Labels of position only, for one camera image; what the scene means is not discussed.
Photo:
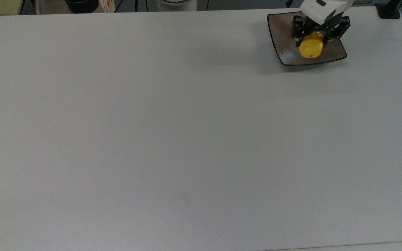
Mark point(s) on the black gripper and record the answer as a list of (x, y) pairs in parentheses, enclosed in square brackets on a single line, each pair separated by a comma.
[(337, 29)]

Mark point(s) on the yellow potato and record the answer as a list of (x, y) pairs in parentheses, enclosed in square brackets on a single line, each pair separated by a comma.
[(311, 47)]

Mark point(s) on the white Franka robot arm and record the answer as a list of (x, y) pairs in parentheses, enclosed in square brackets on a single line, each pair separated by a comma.
[(325, 8)]

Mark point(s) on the brown square ceramic plate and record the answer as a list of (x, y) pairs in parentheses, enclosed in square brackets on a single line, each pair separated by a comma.
[(286, 38)]

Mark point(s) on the black table clamp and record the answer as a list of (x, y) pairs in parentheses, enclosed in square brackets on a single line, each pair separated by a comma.
[(389, 9)]

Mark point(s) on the white cylindrical base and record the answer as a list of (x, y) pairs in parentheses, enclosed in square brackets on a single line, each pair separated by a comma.
[(176, 5)]

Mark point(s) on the cream bag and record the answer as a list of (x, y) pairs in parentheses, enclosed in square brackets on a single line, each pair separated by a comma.
[(106, 5)]

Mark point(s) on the black round pot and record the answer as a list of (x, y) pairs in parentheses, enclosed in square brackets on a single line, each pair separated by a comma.
[(81, 5)]

